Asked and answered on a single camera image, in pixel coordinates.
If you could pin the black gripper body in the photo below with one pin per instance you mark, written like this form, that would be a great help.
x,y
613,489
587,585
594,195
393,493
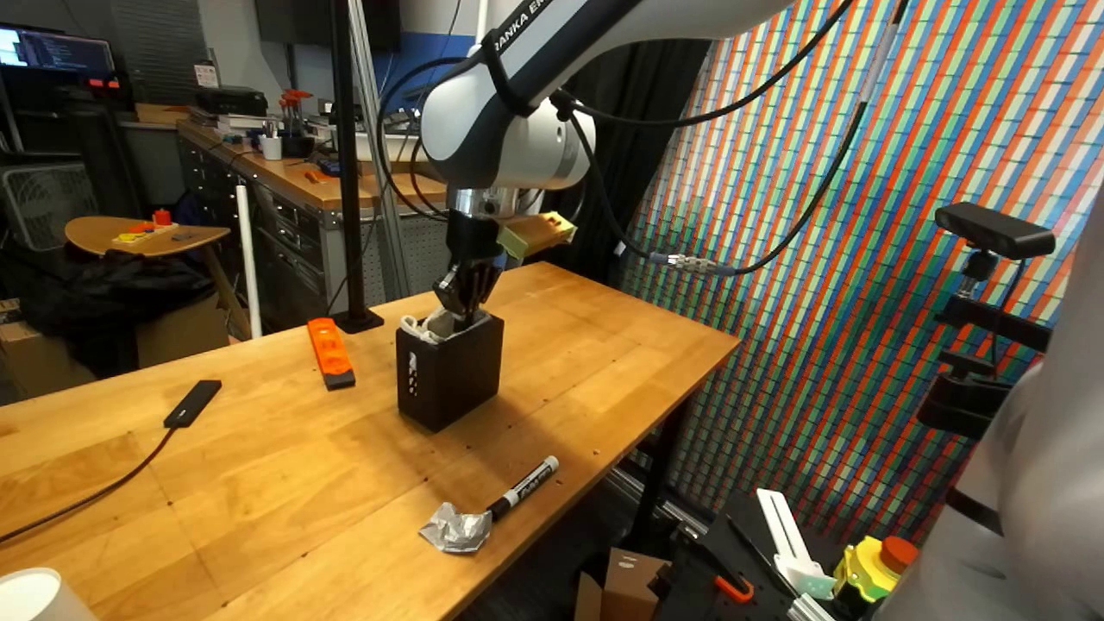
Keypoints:
x,y
475,248

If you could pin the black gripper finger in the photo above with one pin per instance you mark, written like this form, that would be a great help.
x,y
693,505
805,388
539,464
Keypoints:
x,y
446,303
479,299

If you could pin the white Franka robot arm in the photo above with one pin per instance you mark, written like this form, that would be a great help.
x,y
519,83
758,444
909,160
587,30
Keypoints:
x,y
505,127

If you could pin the black perforated box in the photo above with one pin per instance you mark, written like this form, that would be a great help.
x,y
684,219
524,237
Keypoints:
x,y
452,382

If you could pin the small cardboard box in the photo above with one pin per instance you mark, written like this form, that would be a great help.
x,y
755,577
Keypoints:
x,y
625,587

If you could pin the orange block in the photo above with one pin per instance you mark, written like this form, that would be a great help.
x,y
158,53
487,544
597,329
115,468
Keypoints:
x,y
333,355

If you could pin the grey aluminium pole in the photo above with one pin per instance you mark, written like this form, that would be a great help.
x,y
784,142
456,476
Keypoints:
x,y
375,149

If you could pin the black pole with base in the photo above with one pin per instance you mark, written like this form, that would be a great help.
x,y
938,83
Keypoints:
x,y
349,174

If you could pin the wooden workbench grey cabinet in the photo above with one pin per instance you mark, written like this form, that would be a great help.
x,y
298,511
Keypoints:
x,y
313,195

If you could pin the black curtain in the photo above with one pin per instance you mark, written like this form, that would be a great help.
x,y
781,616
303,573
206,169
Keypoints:
x,y
634,174

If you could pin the black marker white label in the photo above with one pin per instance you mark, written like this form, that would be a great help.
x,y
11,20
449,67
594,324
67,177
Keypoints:
x,y
525,483

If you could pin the short white pole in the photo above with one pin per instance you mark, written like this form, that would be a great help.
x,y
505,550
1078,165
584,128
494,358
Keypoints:
x,y
248,264

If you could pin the crumpled silver foil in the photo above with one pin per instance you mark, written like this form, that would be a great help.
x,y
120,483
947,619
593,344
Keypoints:
x,y
452,532

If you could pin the flat black device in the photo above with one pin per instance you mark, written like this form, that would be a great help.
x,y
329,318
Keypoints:
x,y
190,404

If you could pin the black case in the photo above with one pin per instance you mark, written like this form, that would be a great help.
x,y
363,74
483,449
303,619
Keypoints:
x,y
230,102

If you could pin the orange yellow items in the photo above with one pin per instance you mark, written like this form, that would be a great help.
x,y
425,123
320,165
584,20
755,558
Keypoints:
x,y
142,229

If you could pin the round wooden stool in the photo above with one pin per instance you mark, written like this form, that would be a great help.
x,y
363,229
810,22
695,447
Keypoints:
x,y
141,241

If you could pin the black bag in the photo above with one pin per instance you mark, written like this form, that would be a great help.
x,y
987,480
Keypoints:
x,y
105,306

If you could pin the computer monitor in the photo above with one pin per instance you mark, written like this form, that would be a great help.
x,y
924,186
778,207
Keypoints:
x,y
57,51

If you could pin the yellow red emergency stop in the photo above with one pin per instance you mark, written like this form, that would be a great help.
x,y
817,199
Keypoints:
x,y
873,572

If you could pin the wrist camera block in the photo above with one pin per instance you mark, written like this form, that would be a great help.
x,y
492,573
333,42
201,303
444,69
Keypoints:
x,y
536,237

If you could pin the white plastic bracket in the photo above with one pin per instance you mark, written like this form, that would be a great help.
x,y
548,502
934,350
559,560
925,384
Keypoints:
x,y
789,540

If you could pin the black camera stand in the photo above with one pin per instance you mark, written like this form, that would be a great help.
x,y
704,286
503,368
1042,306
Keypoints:
x,y
977,324

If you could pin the black exterior camera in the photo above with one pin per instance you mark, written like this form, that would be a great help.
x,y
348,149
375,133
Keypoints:
x,y
994,229

